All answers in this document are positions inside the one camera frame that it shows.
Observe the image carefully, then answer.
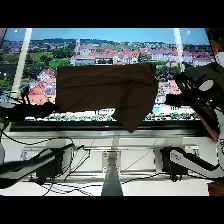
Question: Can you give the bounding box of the black cable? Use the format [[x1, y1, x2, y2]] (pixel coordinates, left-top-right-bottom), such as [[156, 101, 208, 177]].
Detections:
[[39, 178, 111, 197], [0, 126, 76, 148]]

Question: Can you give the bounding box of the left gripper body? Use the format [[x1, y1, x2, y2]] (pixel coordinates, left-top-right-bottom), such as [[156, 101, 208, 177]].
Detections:
[[34, 101, 61, 118]]

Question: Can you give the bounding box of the silver frame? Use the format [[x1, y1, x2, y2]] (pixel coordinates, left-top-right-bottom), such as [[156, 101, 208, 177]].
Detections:
[[0, 128, 224, 197]]

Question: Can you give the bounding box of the brown garment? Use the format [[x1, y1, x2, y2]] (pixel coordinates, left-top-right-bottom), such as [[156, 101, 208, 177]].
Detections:
[[54, 62, 160, 134]]

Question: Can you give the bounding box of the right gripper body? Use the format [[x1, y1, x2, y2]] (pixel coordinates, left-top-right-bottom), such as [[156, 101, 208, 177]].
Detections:
[[164, 93, 184, 108]]

